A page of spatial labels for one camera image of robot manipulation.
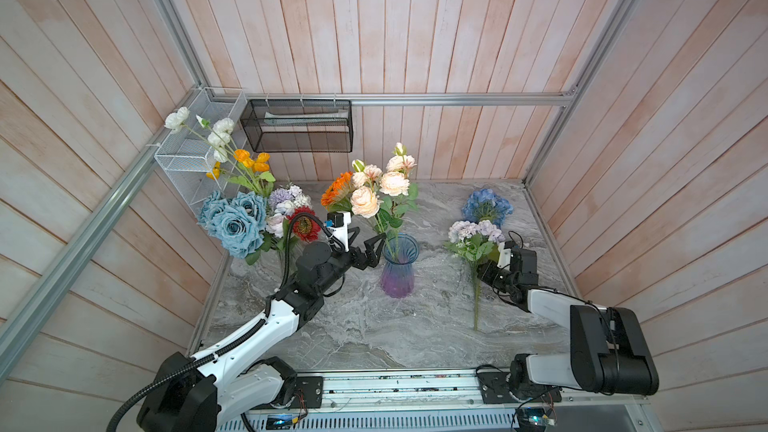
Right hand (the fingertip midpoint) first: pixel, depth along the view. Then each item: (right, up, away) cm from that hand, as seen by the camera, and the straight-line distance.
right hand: (477, 264), depth 94 cm
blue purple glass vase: (-26, +5, -14) cm, 30 cm away
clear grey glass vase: (-53, +7, -25) cm, 59 cm away
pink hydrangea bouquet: (-2, +8, -6) cm, 10 cm away
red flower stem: (-50, +14, -22) cm, 56 cm away
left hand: (-33, +10, -19) cm, 40 cm away
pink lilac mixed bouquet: (-56, +20, -19) cm, 63 cm away
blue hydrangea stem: (+6, +19, +10) cm, 22 cm away
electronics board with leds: (+6, -33, -23) cm, 41 cm away
